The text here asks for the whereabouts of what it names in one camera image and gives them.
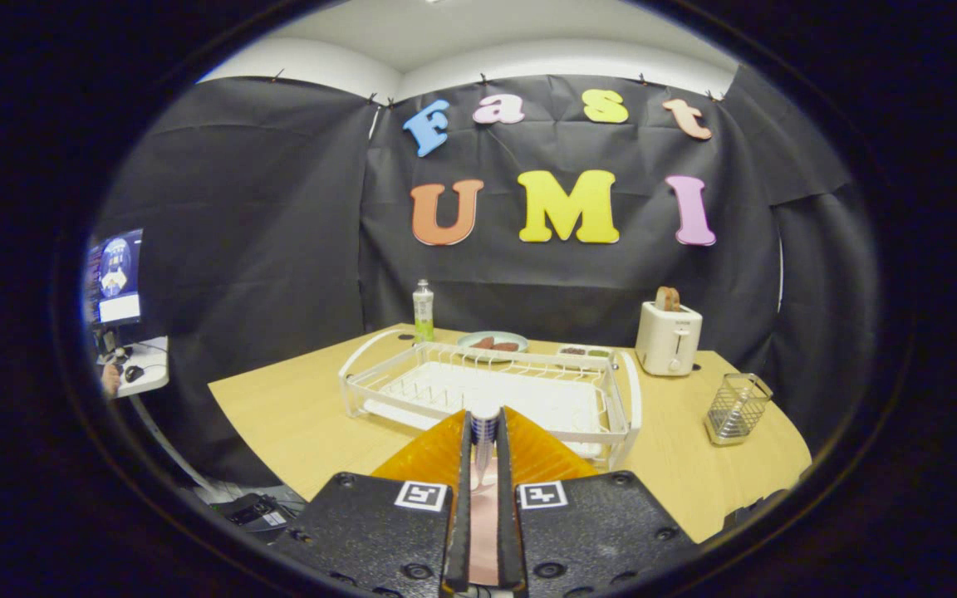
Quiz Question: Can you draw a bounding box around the black device with label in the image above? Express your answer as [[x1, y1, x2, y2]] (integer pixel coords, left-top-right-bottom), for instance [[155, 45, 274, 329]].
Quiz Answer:
[[219, 493, 290, 534]]

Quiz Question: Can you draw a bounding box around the pale green plate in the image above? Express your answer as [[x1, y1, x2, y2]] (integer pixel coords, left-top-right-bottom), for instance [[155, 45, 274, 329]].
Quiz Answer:
[[456, 331, 530, 363]]

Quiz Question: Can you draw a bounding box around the blue striped handle spoon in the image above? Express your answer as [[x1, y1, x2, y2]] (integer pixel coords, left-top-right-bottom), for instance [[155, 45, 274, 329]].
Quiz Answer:
[[470, 409, 501, 491]]

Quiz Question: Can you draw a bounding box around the white wire dish rack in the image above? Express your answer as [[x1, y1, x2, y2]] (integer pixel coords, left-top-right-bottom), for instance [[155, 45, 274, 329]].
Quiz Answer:
[[337, 329, 644, 471]]

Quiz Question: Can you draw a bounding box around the computer monitor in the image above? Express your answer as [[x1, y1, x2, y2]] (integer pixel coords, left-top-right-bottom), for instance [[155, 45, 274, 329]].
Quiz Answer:
[[84, 228, 145, 326]]

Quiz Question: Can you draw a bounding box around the black backdrop cloth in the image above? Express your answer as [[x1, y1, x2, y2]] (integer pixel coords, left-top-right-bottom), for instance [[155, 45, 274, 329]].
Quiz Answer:
[[92, 66, 882, 491]]

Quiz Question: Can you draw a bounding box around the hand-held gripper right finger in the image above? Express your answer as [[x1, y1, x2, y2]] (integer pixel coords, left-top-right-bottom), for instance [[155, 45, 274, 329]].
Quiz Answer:
[[495, 405, 704, 597]]

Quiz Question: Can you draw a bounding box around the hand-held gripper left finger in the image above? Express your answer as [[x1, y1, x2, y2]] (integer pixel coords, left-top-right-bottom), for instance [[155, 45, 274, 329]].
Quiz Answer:
[[271, 407, 473, 597]]

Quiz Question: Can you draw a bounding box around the white side desk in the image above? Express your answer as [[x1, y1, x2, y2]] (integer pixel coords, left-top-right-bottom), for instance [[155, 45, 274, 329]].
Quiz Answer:
[[96, 336, 170, 399]]

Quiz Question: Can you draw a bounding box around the green dish soap bottle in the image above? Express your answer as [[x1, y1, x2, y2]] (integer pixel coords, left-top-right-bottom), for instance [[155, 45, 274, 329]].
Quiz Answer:
[[412, 279, 436, 344]]

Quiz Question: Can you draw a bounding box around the white toaster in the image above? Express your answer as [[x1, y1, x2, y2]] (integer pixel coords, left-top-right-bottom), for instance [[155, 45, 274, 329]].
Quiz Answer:
[[635, 301, 704, 378]]

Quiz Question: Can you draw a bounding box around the clear wire basket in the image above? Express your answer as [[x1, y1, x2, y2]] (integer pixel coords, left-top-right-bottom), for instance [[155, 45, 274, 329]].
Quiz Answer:
[[704, 372, 774, 448]]

